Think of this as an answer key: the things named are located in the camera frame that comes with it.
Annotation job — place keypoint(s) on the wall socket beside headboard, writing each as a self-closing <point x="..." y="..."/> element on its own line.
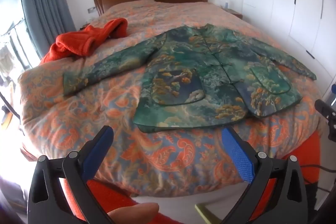
<point x="91" y="9"/>

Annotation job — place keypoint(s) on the clear plastic bottle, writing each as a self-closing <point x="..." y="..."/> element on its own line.
<point x="226" y="2"/>

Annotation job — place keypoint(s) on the yellow green object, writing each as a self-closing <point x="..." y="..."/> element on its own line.
<point x="207" y="214"/>

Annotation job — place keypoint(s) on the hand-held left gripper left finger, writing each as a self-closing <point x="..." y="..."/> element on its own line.
<point x="95" y="154"/>

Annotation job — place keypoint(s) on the red fleece blanket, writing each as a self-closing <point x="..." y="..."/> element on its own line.
<point x="78" y="40"/>

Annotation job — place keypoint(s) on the window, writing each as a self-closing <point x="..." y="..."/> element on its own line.
<point x="13" y="37"/>

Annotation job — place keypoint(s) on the green landscape print jacket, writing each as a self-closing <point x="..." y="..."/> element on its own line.
<point x="189" y="74"/>

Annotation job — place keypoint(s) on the blue grey curtain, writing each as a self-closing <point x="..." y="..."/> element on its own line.
<point x="47" y="3"/>

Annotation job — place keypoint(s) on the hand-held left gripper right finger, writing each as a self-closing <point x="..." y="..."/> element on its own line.
<point x="239" y="155"/>

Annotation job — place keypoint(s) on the wooden nightstand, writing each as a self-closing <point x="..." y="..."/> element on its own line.
<point x="236" y="13"/>

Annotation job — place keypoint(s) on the orange blue paisley bedspread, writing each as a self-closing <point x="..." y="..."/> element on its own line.
<point x="105" y="119"/>

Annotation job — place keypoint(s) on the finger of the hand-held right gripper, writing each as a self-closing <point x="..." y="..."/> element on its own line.
<point x="324" y="107"/>
<point x="332" y="127"/>

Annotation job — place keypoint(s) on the person's left hand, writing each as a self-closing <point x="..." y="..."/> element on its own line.
<point x="136" y="212"/>

